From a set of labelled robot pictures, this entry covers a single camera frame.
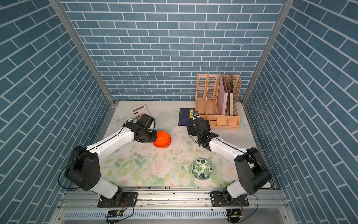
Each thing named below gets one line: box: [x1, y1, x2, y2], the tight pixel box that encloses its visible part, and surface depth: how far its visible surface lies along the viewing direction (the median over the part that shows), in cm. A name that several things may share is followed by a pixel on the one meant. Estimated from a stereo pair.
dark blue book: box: [178, 107, 196, 126], surface depth 114 cm
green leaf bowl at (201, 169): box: [191, 158, 213, 181], surface depth 84 cm
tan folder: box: [229, 72, 234, 116], surface depth 96 cm
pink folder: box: [216, 72, 228, 116], surface depth 96 cm
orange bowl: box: [152, 130, 172, 149], surface depth 90 cm
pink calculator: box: [130, 104, 152, 119], surface depth 114 cm
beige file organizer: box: [194, 74, 242, 130], surface depth 108 cm
